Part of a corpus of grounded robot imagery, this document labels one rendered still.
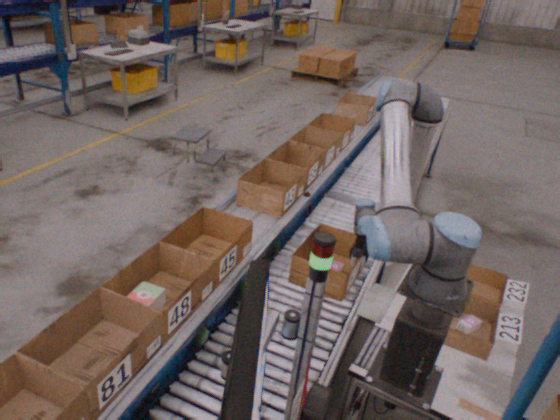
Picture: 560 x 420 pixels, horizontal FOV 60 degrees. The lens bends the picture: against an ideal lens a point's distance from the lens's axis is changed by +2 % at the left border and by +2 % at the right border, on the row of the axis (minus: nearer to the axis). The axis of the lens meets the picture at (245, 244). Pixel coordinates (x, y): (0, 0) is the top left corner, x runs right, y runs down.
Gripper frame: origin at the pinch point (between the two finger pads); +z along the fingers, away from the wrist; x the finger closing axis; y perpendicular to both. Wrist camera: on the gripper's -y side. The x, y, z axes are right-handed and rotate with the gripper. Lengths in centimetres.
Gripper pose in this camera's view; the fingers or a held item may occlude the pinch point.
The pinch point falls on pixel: (357, 267)
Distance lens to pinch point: 248.4
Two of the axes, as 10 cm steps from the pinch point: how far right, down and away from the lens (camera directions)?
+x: -9.0, -2.0, 3.9
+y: 4.4, -4.6, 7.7
